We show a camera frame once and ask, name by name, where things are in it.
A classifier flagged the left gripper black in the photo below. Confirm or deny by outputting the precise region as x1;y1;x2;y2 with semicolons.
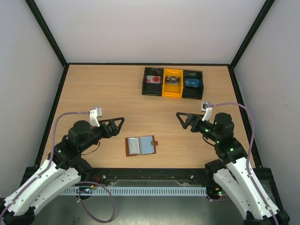
79;117;125;152

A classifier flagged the brown leather card holder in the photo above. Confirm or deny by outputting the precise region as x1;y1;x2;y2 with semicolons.
125;135;158;157

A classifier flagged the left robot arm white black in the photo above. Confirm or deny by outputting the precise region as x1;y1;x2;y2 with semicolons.
0;117;125;225

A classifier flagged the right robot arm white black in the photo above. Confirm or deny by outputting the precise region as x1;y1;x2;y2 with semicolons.
176;112;290;225

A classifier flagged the blue card in bin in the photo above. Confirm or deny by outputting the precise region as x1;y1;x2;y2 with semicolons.
185;78;199;88

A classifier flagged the dark black card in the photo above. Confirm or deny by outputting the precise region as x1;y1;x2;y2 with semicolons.
165;76;180;85

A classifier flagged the red white card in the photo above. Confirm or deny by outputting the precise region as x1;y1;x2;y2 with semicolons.
146;75;161;84

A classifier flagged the right black bin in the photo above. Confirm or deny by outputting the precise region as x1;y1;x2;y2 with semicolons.
182;70;204;100

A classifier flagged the black bin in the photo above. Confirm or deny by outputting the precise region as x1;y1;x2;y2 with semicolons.
182;70;204;100
142;67;164;96

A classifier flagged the yellow middle bin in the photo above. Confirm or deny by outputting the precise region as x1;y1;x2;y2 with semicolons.
162;68;183;98

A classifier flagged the left black bin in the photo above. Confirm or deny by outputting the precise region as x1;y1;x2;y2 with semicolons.
142;67;164;96

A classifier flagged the left controller board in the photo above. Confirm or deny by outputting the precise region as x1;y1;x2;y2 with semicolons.
76;185;97;194

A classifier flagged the controller board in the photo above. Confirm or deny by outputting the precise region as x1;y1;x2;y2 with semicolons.
207;186;224;198
76;185;97;194

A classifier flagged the right controller board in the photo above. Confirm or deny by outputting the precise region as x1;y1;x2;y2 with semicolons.
207;186;224;198

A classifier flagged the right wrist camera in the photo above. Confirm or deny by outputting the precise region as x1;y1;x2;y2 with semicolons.
201;102;212;121

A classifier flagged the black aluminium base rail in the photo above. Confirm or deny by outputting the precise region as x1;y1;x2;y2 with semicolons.
23;166;274;186

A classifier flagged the black cage frame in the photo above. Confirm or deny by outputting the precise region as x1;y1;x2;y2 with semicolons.
6;0;289;225

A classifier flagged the light blue slotted cable duct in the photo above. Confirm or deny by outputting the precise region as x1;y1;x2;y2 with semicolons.
61;187;207;196

